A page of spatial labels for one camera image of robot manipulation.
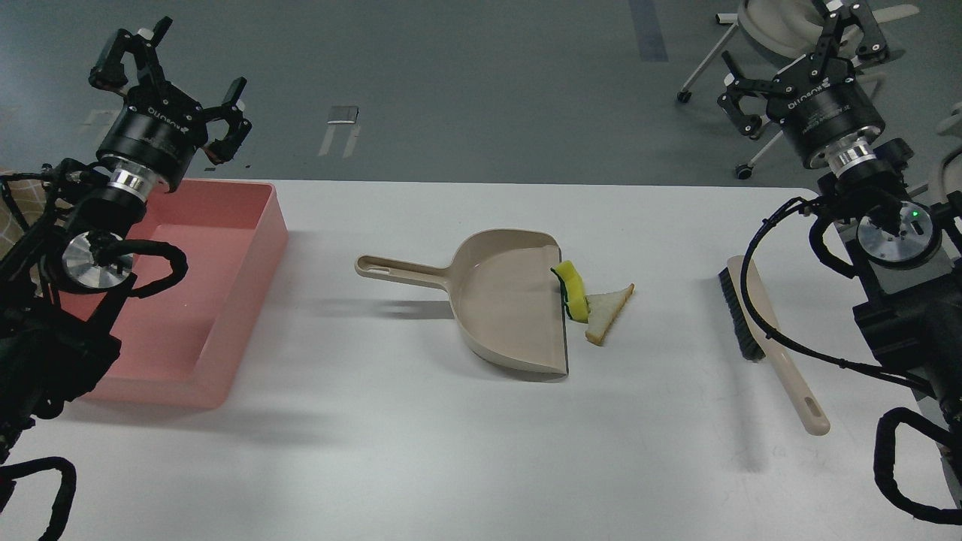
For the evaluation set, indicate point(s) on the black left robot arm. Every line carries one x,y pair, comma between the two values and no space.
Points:
66,280

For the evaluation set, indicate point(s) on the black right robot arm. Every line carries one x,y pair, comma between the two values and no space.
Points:
866,219

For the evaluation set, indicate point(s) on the triangular bread slice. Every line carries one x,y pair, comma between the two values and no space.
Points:
603,310

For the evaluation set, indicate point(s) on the beige hand brush black bristles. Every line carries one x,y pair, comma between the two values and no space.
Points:
754,322

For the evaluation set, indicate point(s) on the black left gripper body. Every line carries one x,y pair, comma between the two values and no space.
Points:
157,132

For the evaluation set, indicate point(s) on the white office chair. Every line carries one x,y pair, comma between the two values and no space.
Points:
783,30

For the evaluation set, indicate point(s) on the yellow green sponge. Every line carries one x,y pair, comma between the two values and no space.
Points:
573,291

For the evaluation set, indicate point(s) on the beige plastic dustpan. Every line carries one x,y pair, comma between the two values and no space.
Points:
503,295

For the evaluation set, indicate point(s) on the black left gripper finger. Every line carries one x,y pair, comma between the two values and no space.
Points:
108,72
222,150

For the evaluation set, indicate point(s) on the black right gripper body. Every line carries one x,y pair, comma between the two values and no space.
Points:
817,113

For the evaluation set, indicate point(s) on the pink plastic bin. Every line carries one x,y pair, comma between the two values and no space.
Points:
182,348

